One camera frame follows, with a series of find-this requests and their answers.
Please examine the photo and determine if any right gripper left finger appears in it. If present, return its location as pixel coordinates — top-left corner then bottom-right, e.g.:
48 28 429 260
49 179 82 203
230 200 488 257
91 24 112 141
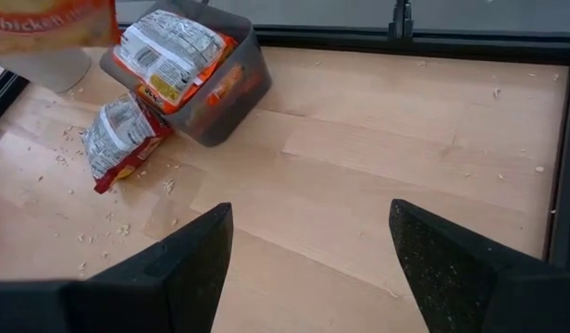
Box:
86 201 235 333

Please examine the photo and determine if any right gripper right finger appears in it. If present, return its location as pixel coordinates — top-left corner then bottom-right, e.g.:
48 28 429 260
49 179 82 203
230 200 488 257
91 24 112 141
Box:
388 198 552 333

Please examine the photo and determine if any orange Maruchan noodle pack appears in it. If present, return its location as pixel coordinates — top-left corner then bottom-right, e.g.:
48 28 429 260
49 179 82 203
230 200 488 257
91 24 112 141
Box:
204 62 263 108
112 8 240 116
0 0 123 55

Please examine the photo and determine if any red Maruchan noodle pack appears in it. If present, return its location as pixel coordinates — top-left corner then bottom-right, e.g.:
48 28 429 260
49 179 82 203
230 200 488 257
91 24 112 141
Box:
80 91 175 195

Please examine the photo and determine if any grey translucent plastic bin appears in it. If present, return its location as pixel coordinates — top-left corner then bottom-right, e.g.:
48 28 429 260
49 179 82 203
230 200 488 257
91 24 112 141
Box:
98 0 273 148

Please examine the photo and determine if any green plant in white pot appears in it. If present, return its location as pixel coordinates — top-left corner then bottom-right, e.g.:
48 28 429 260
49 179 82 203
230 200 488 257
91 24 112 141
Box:
0 45 93 93

